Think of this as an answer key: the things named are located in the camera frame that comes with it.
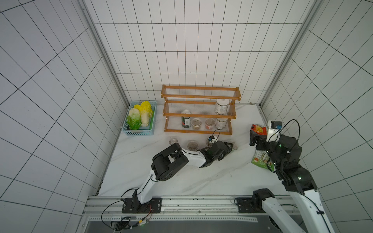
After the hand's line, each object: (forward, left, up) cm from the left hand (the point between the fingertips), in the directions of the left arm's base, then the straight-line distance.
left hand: (229, 150), depth 89 cm
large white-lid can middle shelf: (+20, +6, +19) cm, 28 cm away
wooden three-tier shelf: (+25, +16, +10) cm, 31 cm away
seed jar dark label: (+6, +36, +1) cm, 37 cm away
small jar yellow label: (+19, +21, +3) cm, 28 cm away
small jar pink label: (+18, +11, +4) cm, 22 cm away
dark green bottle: (+19, +28, +5) cm, 34 cm away
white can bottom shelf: (+18, +4, +4) cm, 19 cm away
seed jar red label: (+2, +23, +1) cm, 23 cm away
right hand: (-2, -6, +26) cm, 26 cm away
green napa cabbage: (+20, +64, +6) cm, 67 cm away
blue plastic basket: (+22, +60, +3) cm, 64 cm away
